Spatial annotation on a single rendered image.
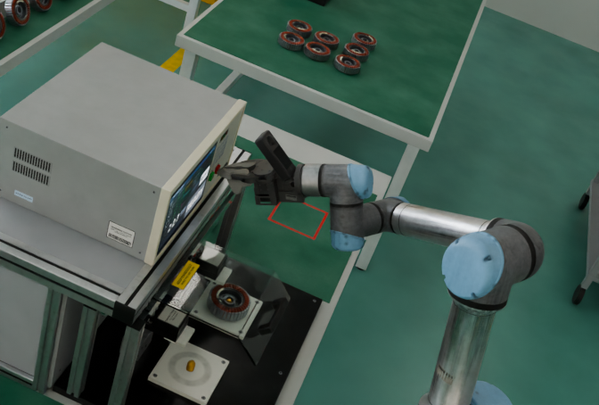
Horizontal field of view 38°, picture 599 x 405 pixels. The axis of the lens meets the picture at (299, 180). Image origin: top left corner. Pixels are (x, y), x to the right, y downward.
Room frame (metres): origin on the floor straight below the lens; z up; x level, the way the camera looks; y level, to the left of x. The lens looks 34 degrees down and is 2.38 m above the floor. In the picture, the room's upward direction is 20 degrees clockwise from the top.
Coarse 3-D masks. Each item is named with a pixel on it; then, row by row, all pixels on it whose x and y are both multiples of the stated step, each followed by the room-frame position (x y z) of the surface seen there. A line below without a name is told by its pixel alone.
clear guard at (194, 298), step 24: (216, 264) 1.50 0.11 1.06; (240, 264) 1.53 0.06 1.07; (168, 288) 1.38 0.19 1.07; (192, 288) 1.40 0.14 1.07; (216, 288) 1.43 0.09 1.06; (240, 288) 1.45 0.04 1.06; (264, 288) 1.48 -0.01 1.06; (192, 312) 1.33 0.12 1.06; (216, 312) 1.36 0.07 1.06; (240, 312) 1.38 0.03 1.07; (264, 312) 1.43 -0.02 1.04; (240, 336) 1.32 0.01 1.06; (264, 336) 1.38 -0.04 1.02
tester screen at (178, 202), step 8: (208, 160) 1.59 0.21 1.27; (200, 168) 1.54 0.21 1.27; (192, 176) 1.50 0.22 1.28; (200, 176) 1.56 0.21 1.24; (184, 184) 1.45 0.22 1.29; (192, 184) 1.51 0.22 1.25; (176, 192) 1.42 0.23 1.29; (184, 192) 1.47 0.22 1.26; (176, 200) 1.43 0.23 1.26; (184, 200) 1.48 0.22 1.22; (168, 208) 1.39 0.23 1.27; (176, 208) 1.45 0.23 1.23; (184, 208) 1.50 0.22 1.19; (192, 208) 1.57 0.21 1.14; (168, 216) 1.40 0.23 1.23; (184, 216) 1.52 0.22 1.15; (168, 224) 1.42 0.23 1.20; (168, 232) 1.43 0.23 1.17; (160, 240) 1.39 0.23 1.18; (160, 248) 1.40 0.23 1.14
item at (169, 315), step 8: (160, 312) 1.44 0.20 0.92; (168, 312) 1.45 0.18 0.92; (176, 312) 1.46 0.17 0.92; (152, 320) 1.43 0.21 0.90; (160, 320) 1.42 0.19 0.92; (168, 320) 1.43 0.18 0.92; (176, 320) 1.44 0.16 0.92; (184, 320) 1.44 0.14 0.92; (152, 328) 1.42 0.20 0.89; (160, 328) 1.42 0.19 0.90; (168, 328) 1.42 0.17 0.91; (176, 328) 1.41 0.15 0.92; (184, 328) 1.45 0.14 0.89; (192, 328) 1.47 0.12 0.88; (168, 336) 1.41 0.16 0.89; (176, 336) 1.41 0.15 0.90; (184, 336) 1.44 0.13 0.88; (184, 344) 1.41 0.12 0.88
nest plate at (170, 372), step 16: (176, 352) 1.47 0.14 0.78; (192, 352) 1.49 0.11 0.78; (208, 352) 1.51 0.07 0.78; (160, 368) 1.41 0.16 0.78; (176, 368) 1.42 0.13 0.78; (208, 368) 1.46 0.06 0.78; (224, 368) 1.47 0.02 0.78; (160, 384) 1.37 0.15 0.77; (176, 384) 1.38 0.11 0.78; (192, 384) 1.39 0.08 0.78; (208, 384) 1.41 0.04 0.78; (192, 400) 1.36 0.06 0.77; (208, 400) 1.37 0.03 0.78
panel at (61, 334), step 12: (72, 300) 1.29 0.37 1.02; (60, 312) 1.26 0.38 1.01; (72, 312) 1.30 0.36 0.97; (60, 324) 1.26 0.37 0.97; (72, 324) 1.32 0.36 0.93; (60, 336) 1.26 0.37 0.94; (72, 336) 1.33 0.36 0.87; (60, 348) 1.27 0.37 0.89; (72, 348) 1.34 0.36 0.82; (60, 360) 1.28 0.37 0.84; (60, 372) 1.30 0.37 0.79; (48, 384) 1.26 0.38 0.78
